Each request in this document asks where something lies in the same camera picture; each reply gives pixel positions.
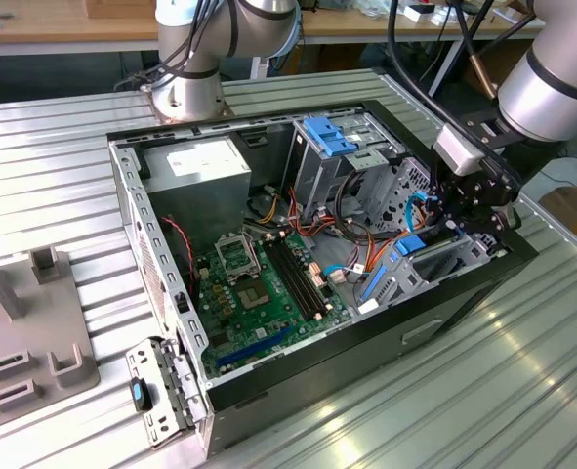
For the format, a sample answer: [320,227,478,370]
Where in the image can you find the long blue data wire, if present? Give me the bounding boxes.
[404,192,440,234]

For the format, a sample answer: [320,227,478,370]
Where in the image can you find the blue plastic drive bracket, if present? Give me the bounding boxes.
[303,115,361,157]

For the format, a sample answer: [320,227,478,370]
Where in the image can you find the black RAM slot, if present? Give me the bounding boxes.
[269,238,322,319]
[276,237,327,315]
[264,239,318,322]
[282,235,332,312]

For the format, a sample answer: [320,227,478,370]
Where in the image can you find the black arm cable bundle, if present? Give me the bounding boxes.
[111,0,243,94]

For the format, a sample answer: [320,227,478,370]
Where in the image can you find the orange power wire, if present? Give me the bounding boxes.
[365,209,438,279]

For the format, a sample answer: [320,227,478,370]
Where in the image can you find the thick black camera cable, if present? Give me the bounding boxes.
[384,0,453,136]

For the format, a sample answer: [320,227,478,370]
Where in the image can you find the square motherboard chip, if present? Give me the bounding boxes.
[235,280,273,313]

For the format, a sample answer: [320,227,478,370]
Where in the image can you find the gray metal disk bay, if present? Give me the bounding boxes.
[360,229,510,315]

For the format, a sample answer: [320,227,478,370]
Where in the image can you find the small white box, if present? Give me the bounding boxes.
[429,7,470,26]
[403,3,438,24]

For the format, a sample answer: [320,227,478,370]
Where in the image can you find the white flat board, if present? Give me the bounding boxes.
[521,155,577,206]

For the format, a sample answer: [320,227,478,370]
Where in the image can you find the black cable loop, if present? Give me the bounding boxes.
[333,170,367,235]

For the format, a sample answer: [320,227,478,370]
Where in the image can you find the tall gray drive cage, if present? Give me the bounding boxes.
[287,112,402,227]

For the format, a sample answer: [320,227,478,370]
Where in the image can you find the blue expansion slot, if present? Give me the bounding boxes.
[215,325,292,368]

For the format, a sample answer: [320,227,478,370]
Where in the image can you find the red orange wire bundle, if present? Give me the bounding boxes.
[286,188,341,240]

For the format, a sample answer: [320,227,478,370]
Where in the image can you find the red black twisted wire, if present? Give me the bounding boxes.
[162,217,197,300]

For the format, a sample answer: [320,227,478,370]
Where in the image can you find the black cable copper sleeve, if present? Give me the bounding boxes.
[446,0,500,99]

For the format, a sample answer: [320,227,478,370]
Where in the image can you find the yellow black wire bundle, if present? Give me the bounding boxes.
[256,192,290,227]

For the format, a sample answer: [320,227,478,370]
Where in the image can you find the gray parts rack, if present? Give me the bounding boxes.
[0,227,100,431]

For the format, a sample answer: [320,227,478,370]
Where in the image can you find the black open PC case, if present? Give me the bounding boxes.
[105,99,539,460]

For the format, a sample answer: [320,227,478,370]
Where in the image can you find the cardboard box with label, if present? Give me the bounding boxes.
[538,183,577,248]

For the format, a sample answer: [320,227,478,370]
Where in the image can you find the gray power supply unit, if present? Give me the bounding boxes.
[140,135,253,251]

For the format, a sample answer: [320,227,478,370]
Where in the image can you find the long wooden desk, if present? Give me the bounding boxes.
[0,0,546,56]

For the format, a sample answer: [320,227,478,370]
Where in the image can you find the cardboard box on desk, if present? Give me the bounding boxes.
[83,0,158,20]

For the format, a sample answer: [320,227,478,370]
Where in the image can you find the black latch blue stripe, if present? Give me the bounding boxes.
[128,375,155,412]

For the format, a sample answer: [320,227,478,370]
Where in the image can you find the hinged metal slot cover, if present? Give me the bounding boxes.
[124,335,209,449]

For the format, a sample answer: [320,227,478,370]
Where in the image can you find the plain silver wrist camera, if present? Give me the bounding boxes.
[432,124,485,176]

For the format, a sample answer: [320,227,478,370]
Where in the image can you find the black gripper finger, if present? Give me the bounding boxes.
[427,173,509,224]
[441,207,519,244]

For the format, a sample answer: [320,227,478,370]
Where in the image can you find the hard disk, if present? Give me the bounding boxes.
[360,232,465,304]

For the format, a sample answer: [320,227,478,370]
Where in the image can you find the CPU socket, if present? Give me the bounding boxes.
[213,233,263,280]

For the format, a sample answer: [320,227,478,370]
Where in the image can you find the short blue data wire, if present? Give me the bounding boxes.
[324,261,367,287]

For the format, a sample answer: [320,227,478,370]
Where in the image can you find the green motherboard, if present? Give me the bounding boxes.
[193,229,356,378]

